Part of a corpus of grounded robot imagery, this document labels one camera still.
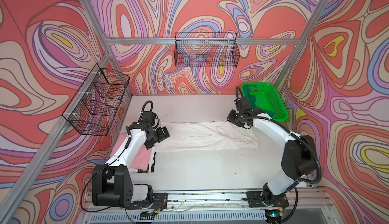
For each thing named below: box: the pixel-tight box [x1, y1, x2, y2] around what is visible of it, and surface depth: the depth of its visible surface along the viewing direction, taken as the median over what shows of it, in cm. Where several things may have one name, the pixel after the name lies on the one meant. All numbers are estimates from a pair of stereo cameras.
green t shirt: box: [243, 84, 258, 110], surface depth 113 cm
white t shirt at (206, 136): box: [154, 121, 261, 153], surface depth 96 cm
